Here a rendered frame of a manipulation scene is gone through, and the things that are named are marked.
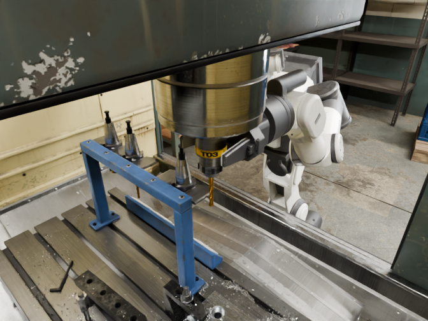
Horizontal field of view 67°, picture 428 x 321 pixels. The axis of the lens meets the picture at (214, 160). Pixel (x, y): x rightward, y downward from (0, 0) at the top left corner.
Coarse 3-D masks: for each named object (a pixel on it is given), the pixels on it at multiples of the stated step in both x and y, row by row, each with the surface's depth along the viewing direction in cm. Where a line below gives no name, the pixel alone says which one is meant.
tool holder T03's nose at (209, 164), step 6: (198, 162) 52; (204, 162) 51; (210, 162) 50; (216, 162) 51; (198, 168) 52; (204, 168) 51; (210, 168) 51; (216, 168) 51; (222, 168) 52; (204, 174) 52; (210, 174) 51; (216, 174) 52
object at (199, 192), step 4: (192, 188) 82; (196, 188) 82; (200, 188) 82; (204, 188) 82; (208, 188) 82; (184, 192) 81; (188, 192) 80; (192, 192) 80; (196, 192) 80; (200, 192) 80; (204, 192) 80; (208, 192) 80; (192, 196) 79; (196, 196) 79; (200, 196) 79; (204, 196) 79; (192, 200) 78; (196, 200) 78; (200, 200) 78
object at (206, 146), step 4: (196, 140) 49; (200, 140) 48; (224, 140) 49; (196, 144) 50; (200, 144) 49; (204, 144) 48; (208, 144) 48; (212, 144) 48; (216, 144) 48; (220, 144) 49; (224, 144) 49; (200, 148) 49; (204, 148) 49; (208, 148) 48; (212, 148) 48; (216, 148) 49; (220, 148) 49; (200, 156) 50
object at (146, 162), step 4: (136, 160) 94; (140, 160) 94; (144, 160) 94; (148, 160) 94; (152, 160) 94; (136, 164) 92; (140, 164) 92; (144, 164) 92; (148, 164) 92; (152, 164) 92; (144, 168) 91
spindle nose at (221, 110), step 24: (192, 72) 38; (216, 72) 37; (240, 72) 38; (264, 72) 41; (168, 96) 41; (192, 96) 39; (216, 96) 39; (240, 96) 40; (264, 96) 44; (168, 120) 43; (192, 120) 41; (216, 120) 40; (240, 120) 41
